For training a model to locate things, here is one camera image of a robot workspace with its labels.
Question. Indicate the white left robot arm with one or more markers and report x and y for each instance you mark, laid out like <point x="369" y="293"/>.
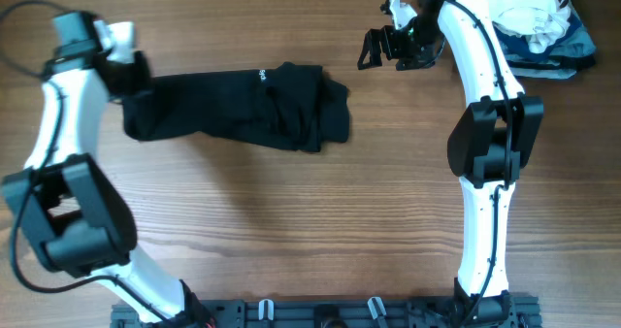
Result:
<point x="71" y="227"/>

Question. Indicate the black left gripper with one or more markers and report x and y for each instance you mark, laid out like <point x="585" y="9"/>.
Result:
<point x="136" y="69"/>

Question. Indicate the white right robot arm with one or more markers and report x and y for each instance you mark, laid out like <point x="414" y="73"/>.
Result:
<point x="487" y="149"/>

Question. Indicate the black t-shirt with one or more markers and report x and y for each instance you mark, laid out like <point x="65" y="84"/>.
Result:
<point x="292" y="107"/>

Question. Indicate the black garment bottom of pile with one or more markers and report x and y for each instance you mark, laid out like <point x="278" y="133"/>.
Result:
<point x="554" y="66"/>

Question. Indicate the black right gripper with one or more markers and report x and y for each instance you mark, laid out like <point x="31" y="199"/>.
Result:
<point x="391" y="44"/>

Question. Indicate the dark blue garment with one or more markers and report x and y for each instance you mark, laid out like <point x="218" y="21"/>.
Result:
<point x="518" y="45"/>

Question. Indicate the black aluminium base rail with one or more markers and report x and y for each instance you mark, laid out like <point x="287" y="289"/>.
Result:
<point x="339" y="313"/>

